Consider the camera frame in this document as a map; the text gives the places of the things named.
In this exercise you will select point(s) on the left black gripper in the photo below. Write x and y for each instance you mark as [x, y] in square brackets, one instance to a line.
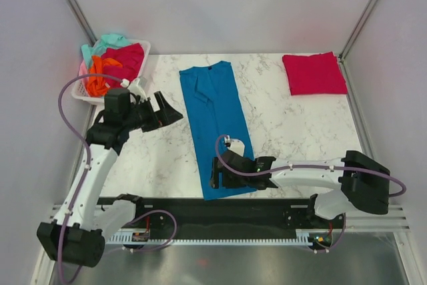
[165, 115]

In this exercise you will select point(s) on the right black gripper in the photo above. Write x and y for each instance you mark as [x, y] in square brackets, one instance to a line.
[214, 179]

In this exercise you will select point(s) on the blue t shirt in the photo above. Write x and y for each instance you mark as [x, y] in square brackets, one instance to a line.
[213, 108]

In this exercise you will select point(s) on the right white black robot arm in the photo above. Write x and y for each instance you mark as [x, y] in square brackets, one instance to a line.
[354, 182]

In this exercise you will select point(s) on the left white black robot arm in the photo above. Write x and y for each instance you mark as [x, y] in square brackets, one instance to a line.
[77, 235]

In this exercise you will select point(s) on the crumpled magenta t shirt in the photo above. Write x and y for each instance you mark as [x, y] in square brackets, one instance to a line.
[131, 57]

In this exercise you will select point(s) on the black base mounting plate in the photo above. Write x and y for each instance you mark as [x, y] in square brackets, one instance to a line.
[230, 218]

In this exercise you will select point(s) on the orange t shirt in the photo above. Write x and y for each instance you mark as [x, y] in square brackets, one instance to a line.
[96, 85]

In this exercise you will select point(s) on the white plastic laundry basket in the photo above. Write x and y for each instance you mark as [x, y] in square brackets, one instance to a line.
[79, 91]

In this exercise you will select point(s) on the pink t shirt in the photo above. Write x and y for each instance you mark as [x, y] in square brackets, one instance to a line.
[83, 71]

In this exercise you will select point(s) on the mint green t shirt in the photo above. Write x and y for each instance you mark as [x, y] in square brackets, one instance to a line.
[112, 40]

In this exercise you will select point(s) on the folded red t shirt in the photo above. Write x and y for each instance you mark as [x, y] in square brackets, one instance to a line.
[314, 74]

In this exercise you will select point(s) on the white slotted cable duct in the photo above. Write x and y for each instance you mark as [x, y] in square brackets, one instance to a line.
[130, 238]

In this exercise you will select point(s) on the left aluminium frame post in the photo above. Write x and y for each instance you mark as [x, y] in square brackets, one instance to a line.
[82, 20]

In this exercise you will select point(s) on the aluminium frame post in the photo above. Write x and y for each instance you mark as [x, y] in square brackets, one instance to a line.
[82, 20]
[358, 28]

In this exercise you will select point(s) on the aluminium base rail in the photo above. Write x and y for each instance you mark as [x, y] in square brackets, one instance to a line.
[397, 221]

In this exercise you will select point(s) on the right aluminium frame post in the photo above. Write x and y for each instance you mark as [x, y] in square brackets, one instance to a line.
[358, 28]

